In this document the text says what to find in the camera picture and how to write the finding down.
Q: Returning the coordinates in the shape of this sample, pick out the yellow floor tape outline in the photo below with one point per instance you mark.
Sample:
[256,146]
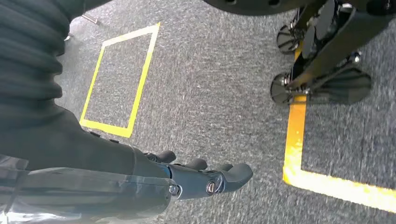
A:
[105,128]
[295,139]

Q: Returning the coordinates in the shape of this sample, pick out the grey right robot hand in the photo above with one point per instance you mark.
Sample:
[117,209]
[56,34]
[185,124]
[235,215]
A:
[77,173]

